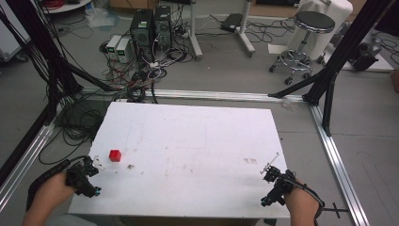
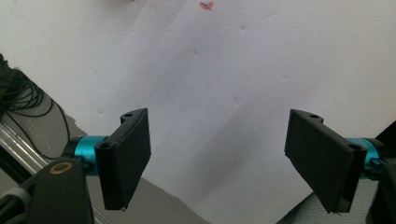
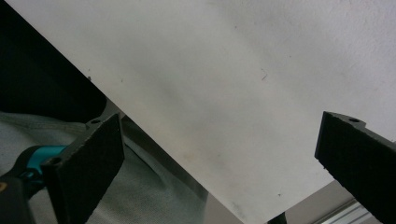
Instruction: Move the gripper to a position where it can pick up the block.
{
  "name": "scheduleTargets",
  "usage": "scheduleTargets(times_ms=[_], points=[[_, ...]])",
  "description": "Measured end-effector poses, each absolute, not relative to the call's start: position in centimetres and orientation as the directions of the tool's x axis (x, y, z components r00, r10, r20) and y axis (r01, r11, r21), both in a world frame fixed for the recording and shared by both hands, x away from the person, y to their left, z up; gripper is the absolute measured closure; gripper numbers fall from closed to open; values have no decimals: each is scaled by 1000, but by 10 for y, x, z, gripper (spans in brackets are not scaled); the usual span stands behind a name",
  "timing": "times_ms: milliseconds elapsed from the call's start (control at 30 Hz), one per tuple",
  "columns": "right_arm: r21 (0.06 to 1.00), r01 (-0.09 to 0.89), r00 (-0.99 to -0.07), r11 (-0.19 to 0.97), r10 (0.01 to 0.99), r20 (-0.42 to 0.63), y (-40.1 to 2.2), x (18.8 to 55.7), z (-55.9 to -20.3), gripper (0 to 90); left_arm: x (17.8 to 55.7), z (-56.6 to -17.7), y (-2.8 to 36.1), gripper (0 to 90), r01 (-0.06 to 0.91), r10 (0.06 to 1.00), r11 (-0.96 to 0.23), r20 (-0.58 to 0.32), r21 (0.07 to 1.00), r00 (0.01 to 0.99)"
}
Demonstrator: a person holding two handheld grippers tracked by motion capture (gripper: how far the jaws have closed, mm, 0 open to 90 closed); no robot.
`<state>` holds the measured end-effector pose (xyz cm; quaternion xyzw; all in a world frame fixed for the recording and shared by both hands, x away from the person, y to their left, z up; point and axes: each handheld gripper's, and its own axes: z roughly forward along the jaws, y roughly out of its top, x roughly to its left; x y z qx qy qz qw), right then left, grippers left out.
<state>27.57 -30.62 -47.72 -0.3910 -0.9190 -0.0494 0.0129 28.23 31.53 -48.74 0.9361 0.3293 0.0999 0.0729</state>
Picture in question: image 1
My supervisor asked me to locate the black device on board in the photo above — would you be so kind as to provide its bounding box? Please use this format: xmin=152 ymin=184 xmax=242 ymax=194
xmin=348 ymin=37 xmax=383 ymax=73

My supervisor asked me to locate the flat black box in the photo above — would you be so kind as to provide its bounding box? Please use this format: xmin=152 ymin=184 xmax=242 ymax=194
xmin=219 ymin=12 xmax=244 ymax=34

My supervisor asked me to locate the red cable coil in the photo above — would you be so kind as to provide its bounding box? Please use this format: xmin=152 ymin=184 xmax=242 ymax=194
xmin=42 ymin=0 xmax=66 ymax=10

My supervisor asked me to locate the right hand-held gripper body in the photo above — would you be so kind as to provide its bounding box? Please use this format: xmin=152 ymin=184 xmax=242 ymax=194
xmin=260 ymin=166 xmax=297 ymax=208

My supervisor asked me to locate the person's right hand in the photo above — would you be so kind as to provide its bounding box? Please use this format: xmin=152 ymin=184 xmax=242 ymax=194
xmin=283 ymin=182 xmax=322 ymax=226

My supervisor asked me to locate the white desk leg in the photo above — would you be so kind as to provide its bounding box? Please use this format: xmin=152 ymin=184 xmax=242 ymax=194
xmin=187 ymin=0 xmax=204 ymax=61
xmin=235 ymin=0 xmax=257 ymax=58

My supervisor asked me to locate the tangled floor cable bundle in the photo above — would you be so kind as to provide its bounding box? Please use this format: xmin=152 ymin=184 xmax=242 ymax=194
xmin=99 ymin=43 xmax=191 ymax=105

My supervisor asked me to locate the white power supply unit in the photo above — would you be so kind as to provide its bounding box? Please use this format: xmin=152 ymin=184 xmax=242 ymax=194
xmin=115 ymin=38 xmax=133 ymax=64
xmin=105 ymin=34 xmax=122 ymax=61

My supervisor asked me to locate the person's left hand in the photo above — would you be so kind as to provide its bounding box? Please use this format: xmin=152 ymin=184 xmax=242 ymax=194
xmin=22 ymin=171 xmax=77 ymax=226

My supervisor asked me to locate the large black computer tower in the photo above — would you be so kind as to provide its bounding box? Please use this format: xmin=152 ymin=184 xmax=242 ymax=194
xmin=129 ymin=8 xmax=155 ymax=63

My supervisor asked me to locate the slim black computer tower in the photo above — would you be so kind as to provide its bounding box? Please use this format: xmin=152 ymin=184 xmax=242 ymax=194
xmin=152 ymin=5 xmax=174 ymax=52

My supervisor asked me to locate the clear plastic bag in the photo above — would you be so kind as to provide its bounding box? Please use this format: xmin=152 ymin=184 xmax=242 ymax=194
xmin=84 ymin=5 xmax=120 ymax=30

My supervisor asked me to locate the aluminium frame rail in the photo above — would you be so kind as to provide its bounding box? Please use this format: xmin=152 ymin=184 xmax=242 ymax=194
xmin=0 ymin=122 xmax=56 ymax=212
xmin=80 ymin=88 xmax=306 ymax=104
xmin=309 ymin=104 xmax=372 ymax=226

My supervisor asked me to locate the black round stool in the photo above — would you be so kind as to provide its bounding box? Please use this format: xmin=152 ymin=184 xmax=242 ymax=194
xmin=268 ymin=10 xmax=336 ymax=87

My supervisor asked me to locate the black cable pile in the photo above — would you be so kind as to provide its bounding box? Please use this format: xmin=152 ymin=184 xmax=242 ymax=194
xmin=38 ymin=96 xmax=110 ymax=166

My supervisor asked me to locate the white round table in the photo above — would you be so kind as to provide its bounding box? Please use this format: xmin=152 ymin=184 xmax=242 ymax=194
xmin=41 ymin=0 xmax=94 ymax=15

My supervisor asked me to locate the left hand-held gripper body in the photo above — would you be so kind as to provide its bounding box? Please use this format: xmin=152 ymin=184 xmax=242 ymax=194
xmin=65 ymin=155 xmax=103 ymax=199

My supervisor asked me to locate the white cloth cover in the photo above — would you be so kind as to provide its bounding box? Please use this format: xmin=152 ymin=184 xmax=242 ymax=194
xmin=286 ymin=0 xmax=355 ymax=61

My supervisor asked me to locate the red cube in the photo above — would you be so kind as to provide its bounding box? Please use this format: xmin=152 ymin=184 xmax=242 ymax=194
xmin=108 ymin=149 xmax=122 ymax=163

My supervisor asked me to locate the black frame post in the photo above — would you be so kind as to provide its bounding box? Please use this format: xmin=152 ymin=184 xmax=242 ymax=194
xmin=267 ymin=0 xmax=397 ymax=137
xmin=4 ymin=0 xmax=121 ymax=126

